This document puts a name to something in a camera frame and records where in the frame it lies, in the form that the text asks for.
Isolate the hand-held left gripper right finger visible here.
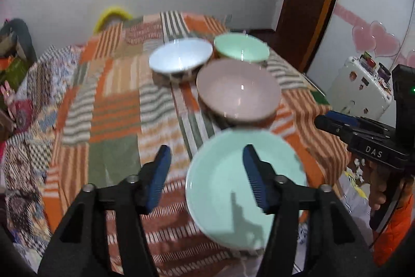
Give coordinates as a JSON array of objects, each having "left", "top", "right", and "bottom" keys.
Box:
[{"left": 243, "top": 144, "right": 378, "bottom": 277}]

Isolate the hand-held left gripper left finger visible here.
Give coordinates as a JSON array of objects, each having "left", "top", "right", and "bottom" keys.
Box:
[{"left": 37, "top": 145, "right": 172, "bottom": 277}]

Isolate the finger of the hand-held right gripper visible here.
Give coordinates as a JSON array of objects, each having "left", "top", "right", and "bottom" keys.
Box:
[
  {"left": 314, "top": 115, "right": 352, "bottom": 139},
  {"left": 325, "top": 111, "right": 390, "bottom": 135}
]

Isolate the mint green plate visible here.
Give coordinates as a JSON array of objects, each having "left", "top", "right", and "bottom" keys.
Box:
[{"left": 185, "top": 129, "right": 308, "bottom": 251}]

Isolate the pink bowl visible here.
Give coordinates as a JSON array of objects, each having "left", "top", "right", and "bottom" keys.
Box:
[{"left": 196, "top": 59, "right": 282, "bottom": 125}]

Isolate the mint green bowl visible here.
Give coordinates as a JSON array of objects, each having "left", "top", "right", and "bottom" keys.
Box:
[{"left": 213, "top": 32, "right": 270, "bottom": 63}]

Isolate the white bowl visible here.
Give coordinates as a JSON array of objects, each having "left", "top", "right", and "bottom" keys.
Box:
[{"left": 148, "top": 38, "right": 213, "bottom": 84}]

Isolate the person's right forearm orange sleeve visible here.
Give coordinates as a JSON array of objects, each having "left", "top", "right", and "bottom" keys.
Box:
[{"left": 373, "top": 176, "right": 415, "bottom": 266}]

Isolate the person's right hand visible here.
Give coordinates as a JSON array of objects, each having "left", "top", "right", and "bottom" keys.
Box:
[{"left": 366, "top": 162, "right": 390, "bottom": 216}]

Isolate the white suitcase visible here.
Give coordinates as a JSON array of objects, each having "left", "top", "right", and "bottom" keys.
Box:
[{"left": 326, "top": 56, "right": 394, "bottom": 117}]

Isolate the white printed bed sheet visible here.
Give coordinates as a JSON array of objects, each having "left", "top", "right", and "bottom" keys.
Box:
[{"left": 298, "top": 167, "right": 372, "bottom": 247}]

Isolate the striped patchwork blanket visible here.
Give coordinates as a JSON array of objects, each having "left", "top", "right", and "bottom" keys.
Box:
[{"left": 44, "top": 11, "right": 351, "bottom": 274}]

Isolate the brown wooden door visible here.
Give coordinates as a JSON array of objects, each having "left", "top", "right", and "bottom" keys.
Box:
[{"left": 275, "top": 0, "right": 338, "bottom": 71}]

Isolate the patterned quilt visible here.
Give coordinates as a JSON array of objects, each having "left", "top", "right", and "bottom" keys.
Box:
[{"left": 0, "top": 43, "right": 85, "bottom": 265}]

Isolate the yellow foam noodle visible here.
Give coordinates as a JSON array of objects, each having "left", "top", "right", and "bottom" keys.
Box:
[{"left": 94, "top": 6, "right": 133, "bottom": 34}]

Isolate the pink bunny toy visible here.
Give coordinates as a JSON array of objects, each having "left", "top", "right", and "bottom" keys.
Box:
[{"left": 0, "top": 85, "right": 17, "bottom": 115}]

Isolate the green storage box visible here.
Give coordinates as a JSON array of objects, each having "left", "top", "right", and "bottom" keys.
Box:
[{"left": 0, "top": 56, "right": 30, "bottom": 92}]

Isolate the grey plush toy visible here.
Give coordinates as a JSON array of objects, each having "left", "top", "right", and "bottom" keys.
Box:
[{"left": 0, "top": 18, "right": 38, "bottom": 62}]

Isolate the wooden door frame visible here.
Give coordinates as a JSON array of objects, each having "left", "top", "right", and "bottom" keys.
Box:
[{"left": 305, "top": 0, "right": 347, "bottom": 71}]

